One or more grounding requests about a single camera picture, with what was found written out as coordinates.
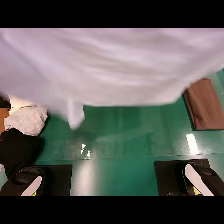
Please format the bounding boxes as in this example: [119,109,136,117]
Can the white garment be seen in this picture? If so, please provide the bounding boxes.
[0,28,224,131]

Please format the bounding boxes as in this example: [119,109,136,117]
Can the grey garment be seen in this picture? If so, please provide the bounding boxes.
[3,104,49,137]

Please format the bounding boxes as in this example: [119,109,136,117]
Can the brown garment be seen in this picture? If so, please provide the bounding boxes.
[182,77,224,131]

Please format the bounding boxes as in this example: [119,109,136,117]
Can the black garment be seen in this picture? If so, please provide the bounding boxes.
[0,128,46,178]

